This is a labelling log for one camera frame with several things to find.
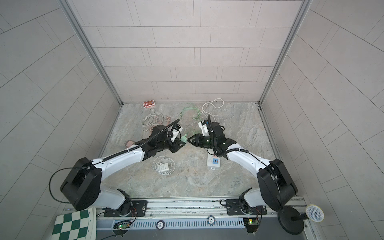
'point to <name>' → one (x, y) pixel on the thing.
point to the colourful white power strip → (213, 161)
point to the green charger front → (183, 138)
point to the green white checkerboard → (79, 225)
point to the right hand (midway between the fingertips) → (189, 142)
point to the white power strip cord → (214, 106)
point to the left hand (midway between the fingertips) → (185, 140)
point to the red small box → (148, 104)
